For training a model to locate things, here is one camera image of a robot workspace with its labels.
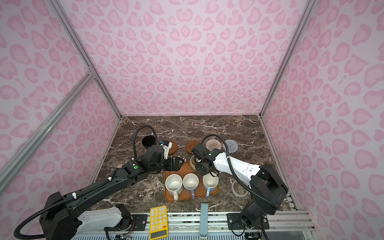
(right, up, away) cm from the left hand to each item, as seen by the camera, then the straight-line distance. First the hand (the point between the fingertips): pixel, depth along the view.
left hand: (179, 158), depth 78 cm
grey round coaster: (+33, +4, +23) cm, 40 cm away
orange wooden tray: (+11, -19, +4) cm, 22 cm away
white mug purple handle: (+6, -14, +7) cm, 17 cm away
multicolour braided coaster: (+20, +4, +25) cm, 32 cm away
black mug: (-21, +8, +17) cm, 28 cm away
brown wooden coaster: (+5, +4, +24) cm, 24 cm away
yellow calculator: (-9, -30, -6) cm, 32 cm away
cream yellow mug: (+7, -4, +7) cm, 10 cm away
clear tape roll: (+30, -20, +4) cm, 37 cm away
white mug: (-4, -15, +7) cm, 17 cm away
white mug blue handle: (+17, -16, +8) cm, 24 cm away
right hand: (+12, -7, +7) cm, 16 cm away
